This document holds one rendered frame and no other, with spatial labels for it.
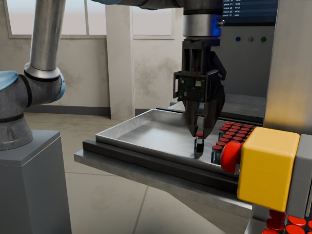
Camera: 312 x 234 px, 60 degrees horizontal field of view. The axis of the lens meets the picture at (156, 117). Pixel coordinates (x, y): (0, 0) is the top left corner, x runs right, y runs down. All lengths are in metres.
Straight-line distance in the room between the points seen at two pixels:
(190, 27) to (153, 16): 3.03
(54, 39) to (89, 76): 2.93
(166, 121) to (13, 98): 0.49
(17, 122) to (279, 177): 0.83
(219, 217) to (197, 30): 0.38
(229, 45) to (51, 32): 0.87
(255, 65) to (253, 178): 1.12
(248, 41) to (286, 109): 1.05
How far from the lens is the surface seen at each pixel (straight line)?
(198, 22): 0.52
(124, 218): 1.86
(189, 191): 0.50
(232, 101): 1.10
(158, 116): 0.84
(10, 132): 0.98
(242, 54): 1.43
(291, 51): 0.38
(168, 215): 1.88
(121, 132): 0.73
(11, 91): 0.96
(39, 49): 0.95
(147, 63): 3.61
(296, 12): 0.38
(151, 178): 0.53
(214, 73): 0.54
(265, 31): 1.40
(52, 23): 0.92
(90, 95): 3.91
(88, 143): 0.65
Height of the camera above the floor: 1.15
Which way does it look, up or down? 18 degrees down
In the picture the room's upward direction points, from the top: straight up
